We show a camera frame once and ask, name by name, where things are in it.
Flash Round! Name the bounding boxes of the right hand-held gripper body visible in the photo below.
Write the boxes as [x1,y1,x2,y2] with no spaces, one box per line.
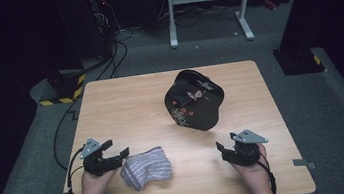
[219,127,272,170]

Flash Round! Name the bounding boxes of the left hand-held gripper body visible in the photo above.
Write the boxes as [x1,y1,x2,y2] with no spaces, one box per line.
[78,133,125,179]

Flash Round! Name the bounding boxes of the grey striped cloth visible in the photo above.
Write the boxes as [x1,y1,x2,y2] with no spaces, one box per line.
[117,144,176,194]

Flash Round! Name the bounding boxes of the black floral lacquer plate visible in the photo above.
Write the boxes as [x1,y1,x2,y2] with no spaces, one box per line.
[160,64,229,137]

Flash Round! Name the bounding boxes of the person's left hand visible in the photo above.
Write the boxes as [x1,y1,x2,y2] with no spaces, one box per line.
[78,166,120,194]

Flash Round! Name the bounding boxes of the person's right hand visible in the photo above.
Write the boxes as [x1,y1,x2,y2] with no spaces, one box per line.
[228,142,275,194]

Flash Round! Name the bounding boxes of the black stand base yellow stripes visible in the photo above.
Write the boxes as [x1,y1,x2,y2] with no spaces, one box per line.
[35,66,90,108]

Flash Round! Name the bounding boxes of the black stand base yellow mark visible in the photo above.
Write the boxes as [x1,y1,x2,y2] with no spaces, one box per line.
[272,42,328,79]

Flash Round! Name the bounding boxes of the small red item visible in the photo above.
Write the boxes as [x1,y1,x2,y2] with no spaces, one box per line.
[262,0,280,12]

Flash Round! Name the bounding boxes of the right hand-held gripper cable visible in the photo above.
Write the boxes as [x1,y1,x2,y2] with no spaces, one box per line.
[255,150,279,194]

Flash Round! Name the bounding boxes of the hand-held gripper cable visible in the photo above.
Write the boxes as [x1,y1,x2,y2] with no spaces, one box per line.
[255,150,279,194]
[62,147,90,194]

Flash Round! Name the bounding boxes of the left hand-held gripper cable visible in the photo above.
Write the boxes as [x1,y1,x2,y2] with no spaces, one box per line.
[62,147,90,194]

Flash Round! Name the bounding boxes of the black floor cable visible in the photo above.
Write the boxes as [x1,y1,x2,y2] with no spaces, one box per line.
[45,94,93,173]

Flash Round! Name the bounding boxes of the bundle of black floor cables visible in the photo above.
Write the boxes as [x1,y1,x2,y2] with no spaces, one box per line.
[79,27,141,83]

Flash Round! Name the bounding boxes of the dark equipment with wires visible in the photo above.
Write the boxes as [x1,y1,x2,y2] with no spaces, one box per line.
[88,0,122,62]

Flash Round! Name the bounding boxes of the black cables under stand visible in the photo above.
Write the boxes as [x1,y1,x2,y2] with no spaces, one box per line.
[155,0,243,32]

